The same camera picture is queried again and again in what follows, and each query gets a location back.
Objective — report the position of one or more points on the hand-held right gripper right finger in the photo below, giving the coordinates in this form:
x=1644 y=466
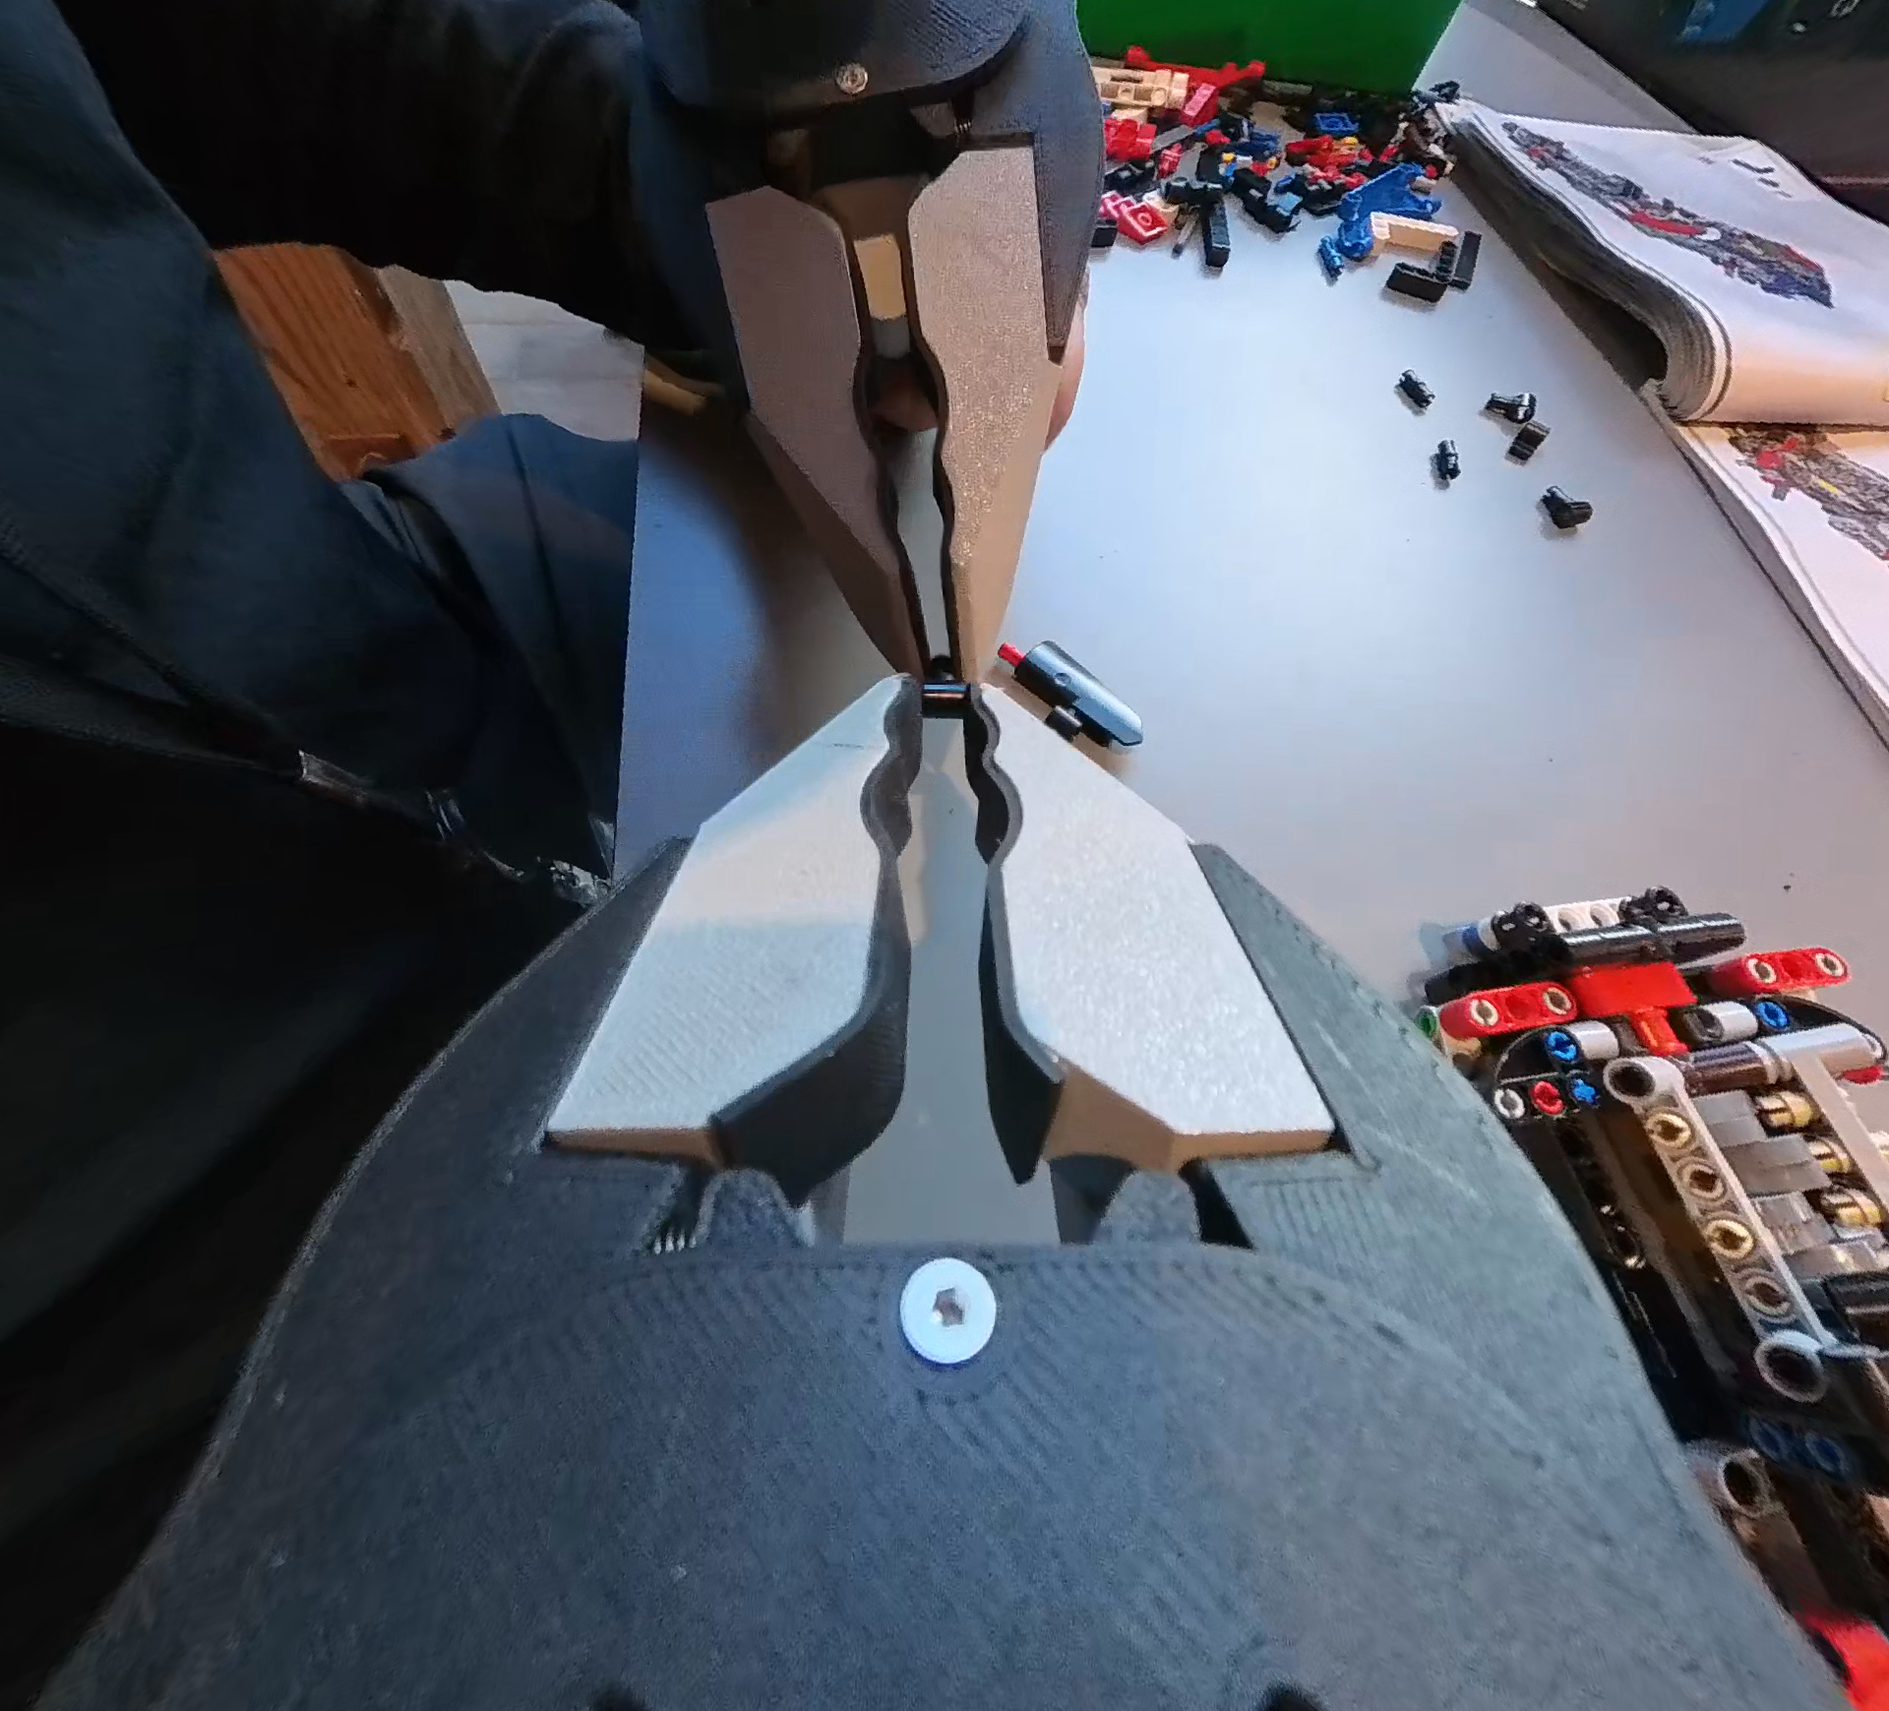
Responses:
x=1166 y=1003

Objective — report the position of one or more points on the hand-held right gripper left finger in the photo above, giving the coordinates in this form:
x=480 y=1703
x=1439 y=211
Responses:
x=709 y=987

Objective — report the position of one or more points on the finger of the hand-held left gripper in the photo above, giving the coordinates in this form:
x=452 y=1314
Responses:
x=990 y=383
x=791 y=353

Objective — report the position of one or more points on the small black connector pin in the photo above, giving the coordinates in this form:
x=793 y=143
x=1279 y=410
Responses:
x=944 y=696

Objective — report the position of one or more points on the black brick part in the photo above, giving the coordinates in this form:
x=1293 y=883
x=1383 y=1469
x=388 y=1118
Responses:
x=1086 y=696

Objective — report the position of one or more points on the person's left forearm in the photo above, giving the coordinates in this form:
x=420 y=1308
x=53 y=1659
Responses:
x=384 y=87

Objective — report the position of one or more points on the pile of loose brick pieces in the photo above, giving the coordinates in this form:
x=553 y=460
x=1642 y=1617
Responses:
x=1285 y=169

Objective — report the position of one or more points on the person's dark trousers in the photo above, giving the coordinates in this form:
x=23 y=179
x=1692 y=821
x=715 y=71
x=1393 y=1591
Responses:
x=501 y=588

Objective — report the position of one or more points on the loose black connector pin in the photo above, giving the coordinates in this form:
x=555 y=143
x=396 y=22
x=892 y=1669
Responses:
x=1565 y=506
x=1511 y=403
x=1529 y=438
x=1445 y=458
x=1415 y=387

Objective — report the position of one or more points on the wooden furniture piece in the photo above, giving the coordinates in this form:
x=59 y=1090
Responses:
x=348 y=345

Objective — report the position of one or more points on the building brick vehicle model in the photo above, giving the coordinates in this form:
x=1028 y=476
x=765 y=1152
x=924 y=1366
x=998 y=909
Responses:
x=1668 y=1120

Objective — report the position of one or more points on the printed instruction booklet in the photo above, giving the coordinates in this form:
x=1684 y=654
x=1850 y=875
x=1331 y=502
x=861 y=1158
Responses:
x=1698 y=249

